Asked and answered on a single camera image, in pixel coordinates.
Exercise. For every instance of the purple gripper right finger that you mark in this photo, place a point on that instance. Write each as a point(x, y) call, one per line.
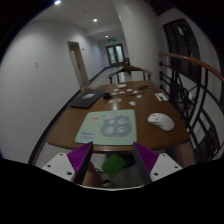
point(153, 166)

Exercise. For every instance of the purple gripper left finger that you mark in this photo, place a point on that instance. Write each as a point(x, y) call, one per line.
point(72, 166)

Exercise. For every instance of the white computer mouse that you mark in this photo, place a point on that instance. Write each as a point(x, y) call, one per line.
point(162, 121)

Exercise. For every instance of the light green mouse pad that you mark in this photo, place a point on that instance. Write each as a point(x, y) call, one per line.
point(110, 128)

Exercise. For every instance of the green item under table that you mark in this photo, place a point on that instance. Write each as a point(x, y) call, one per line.
point(113, 165)

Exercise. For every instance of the white card on table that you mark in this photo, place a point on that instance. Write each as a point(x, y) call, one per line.
point(133, 103)

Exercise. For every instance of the dark closed laptop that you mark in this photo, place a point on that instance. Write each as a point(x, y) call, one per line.
point(87, 99)

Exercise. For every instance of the white paper booklet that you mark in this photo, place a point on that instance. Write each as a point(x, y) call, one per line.
point(161, 97)

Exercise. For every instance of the small black box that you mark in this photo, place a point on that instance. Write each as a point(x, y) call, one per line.
point(107, 96)

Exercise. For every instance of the white side door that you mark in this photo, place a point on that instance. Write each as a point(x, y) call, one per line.
point(78, 63)

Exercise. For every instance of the wooden armchair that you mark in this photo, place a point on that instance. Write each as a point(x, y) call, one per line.
point(129, 69)

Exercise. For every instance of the wooden stair handrail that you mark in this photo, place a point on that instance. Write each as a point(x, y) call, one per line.
point(195, 61)

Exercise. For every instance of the double glass door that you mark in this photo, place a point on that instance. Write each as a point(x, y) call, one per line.
point(115, 54)

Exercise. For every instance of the green exit sign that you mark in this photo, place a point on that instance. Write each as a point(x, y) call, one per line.
point(112, 40)

